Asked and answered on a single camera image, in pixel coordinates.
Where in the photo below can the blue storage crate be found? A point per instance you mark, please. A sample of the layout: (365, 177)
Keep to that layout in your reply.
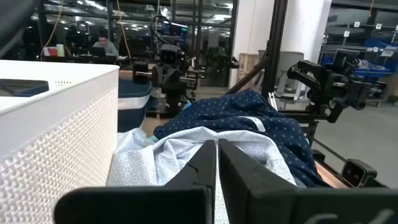
(373, 70)

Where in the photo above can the wooden crate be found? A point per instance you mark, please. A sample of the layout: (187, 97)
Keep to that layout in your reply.
(247, 65)

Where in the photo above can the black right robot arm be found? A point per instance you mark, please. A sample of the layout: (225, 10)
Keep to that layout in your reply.
(172, 101)

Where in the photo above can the light blue patterned cloth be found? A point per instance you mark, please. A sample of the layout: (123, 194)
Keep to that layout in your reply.
(149, 155)

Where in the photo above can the black table-level camera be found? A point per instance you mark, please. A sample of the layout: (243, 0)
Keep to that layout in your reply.
(354, 172)

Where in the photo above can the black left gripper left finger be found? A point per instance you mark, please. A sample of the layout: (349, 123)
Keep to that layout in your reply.
(186, 202)

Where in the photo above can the blue fabric bin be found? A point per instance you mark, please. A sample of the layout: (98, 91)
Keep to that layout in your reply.
(133, 90)

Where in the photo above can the person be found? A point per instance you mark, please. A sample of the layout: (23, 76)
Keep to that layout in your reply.
(107, 48)

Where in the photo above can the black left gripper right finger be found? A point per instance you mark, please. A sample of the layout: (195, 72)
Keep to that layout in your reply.
(264, 202)

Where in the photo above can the black aluminium table frame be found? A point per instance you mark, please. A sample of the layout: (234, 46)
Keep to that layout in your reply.
(275, 46)

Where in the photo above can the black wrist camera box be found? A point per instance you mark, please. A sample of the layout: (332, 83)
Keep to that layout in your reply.
(169, 55)

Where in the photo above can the white perforated plastic basket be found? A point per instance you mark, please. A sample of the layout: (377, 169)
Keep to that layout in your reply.
(62, 124)

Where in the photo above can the navy dotted cloth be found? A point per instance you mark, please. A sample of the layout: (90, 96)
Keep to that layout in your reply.
(248, 105)

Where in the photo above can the turquoise cloth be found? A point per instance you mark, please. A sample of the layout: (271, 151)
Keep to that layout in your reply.
(152, 139)

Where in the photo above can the grey chair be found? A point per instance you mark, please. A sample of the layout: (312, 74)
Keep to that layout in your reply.
(290, 71)

